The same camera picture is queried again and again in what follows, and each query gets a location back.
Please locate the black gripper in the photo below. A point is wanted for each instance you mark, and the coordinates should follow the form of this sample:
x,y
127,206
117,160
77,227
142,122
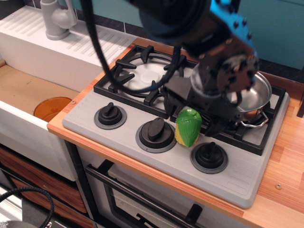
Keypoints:
x,y
179,92

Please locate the green yellow toy corncob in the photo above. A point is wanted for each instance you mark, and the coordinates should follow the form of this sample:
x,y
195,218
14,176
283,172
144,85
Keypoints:
x,y
188,126

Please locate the stainless steel pot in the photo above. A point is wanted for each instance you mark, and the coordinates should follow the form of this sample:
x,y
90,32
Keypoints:
x,y
253,102

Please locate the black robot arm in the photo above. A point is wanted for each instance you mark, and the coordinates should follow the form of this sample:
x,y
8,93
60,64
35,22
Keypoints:
x,y
212,32

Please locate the black middle stove knob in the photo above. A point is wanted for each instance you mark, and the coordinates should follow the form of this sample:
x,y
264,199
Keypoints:
x,y
156,136

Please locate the black stove knob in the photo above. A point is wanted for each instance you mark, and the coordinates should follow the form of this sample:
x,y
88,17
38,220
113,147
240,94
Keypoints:
x,y
156,136
110,117
209,158

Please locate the black right stove knob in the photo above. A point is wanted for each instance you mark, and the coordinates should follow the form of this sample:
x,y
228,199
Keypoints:
x,y
209,158

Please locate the grey toy stove top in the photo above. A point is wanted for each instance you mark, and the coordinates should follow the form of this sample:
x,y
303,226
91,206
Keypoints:
x,y
238,183

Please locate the black left stove knob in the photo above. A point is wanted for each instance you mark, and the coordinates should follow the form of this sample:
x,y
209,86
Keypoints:
x,y
110,117

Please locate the black left burner grate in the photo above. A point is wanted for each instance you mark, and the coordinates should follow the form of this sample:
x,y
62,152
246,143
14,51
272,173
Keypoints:
x,y
140,67

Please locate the orange plastic plate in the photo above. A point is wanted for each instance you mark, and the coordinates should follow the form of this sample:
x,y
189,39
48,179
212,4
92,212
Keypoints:
x,y
49,108

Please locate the wooden drawer fronts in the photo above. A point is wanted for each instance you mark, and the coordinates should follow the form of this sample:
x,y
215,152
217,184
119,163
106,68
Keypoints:
x,y
22,172

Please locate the grey toy faucet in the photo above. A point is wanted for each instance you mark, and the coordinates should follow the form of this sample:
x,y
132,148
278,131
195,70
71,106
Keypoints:
x,y
57,21

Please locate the white toy sink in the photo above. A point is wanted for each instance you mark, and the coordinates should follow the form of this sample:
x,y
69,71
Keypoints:
x,y
34,68

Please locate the oven door with black handle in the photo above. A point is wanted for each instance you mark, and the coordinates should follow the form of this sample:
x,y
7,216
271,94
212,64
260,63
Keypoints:
x,y
101,173

